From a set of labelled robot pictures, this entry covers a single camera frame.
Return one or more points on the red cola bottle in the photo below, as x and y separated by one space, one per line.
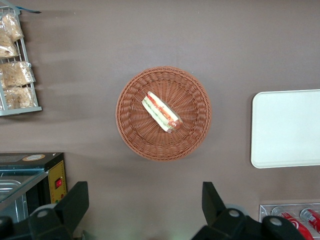
297 226
313 218

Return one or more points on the wrapped sandwich wedge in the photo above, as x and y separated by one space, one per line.
160 112

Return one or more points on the blue tape strip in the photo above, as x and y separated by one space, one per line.
31 10

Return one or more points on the brown wicker basket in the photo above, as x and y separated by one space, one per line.
140 140

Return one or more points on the black toaster machine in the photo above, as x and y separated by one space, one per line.
56 175

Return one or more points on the clear acrylic bottle rack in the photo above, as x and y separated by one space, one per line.
265 212

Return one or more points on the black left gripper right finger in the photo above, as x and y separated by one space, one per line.
217 220

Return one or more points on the clear bag of rice snacks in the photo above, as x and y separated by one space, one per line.
17 73
20 97
12 26
6 47

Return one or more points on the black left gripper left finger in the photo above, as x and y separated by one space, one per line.
67 212

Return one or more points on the beige plastic tray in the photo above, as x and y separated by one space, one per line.
285 130

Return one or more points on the tray of bagged crackers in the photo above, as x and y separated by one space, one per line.
25 110

